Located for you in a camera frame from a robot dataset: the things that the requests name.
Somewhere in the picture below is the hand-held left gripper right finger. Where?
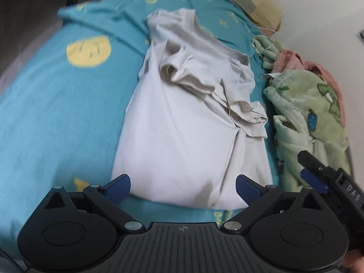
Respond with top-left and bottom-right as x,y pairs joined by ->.
220,175 -> 330,235

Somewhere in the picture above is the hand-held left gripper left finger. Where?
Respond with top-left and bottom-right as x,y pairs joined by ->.
43,174 -> 146,235

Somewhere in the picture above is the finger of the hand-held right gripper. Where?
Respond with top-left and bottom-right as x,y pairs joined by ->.
301,168 -> 329,194
298,150 -> 339,178

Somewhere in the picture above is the white shirt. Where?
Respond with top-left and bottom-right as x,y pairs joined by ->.
111,8 -> 274,209

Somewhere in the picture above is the person's right hand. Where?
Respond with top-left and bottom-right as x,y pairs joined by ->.
341,249 -> 364,273

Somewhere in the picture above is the green cartoon fleece blanket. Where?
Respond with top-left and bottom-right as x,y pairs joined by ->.
253,34 -> 353,194

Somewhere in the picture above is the bed with teal sheet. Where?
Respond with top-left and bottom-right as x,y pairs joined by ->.
0,0 -> 285,262

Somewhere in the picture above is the pink fuzzy blanket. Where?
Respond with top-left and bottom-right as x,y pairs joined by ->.
270,49 -> 346,128

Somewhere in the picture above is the checkered pillow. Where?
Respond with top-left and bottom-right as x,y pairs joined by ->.
250,6 -> 285,33

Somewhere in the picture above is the white charging cable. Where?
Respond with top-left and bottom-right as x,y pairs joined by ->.
227,11 -> 285,54

